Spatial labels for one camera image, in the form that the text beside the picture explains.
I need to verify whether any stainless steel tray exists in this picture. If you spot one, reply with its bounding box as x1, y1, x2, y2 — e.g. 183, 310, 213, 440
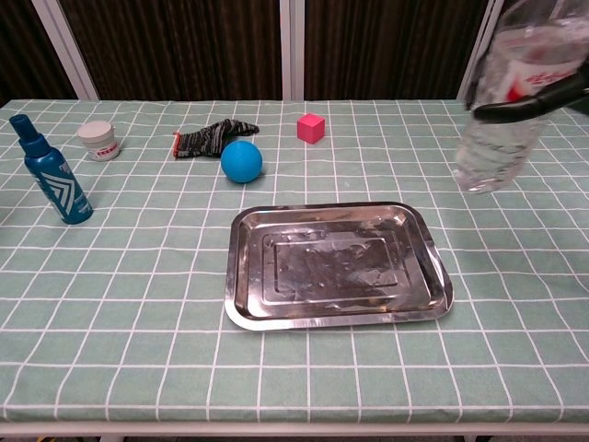
224, 201, 455, 332

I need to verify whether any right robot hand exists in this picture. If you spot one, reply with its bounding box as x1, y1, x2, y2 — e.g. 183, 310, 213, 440
472, 64, 589, 123

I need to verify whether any grey striped knit glove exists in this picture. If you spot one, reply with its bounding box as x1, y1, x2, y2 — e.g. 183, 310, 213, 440
172, 118, 260, 160

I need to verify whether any blue spray bottle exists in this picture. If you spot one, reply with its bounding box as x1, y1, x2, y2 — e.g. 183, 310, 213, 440
8, 114, 94, 226

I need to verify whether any green checked tablecloth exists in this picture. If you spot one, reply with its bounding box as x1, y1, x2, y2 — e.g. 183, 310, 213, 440
0, 98, 589, 425

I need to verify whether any pink cube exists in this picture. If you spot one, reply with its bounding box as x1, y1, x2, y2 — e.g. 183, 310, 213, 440
296, 112, 327, 145

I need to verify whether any clear plastic water bottle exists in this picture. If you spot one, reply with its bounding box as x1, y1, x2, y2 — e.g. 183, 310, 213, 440
453, 0, 589, 194

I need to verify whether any blue ball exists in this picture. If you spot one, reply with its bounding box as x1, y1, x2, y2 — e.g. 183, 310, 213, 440
220, 140, 264, 184

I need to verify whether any white partition frame post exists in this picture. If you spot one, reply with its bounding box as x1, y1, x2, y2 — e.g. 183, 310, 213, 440
30, 0, 99, 100
280, 0, 306, 101
456, 0, 505, 100

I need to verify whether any white plastic jar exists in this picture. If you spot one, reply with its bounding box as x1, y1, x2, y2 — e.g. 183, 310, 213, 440
76, 120, 120, 162

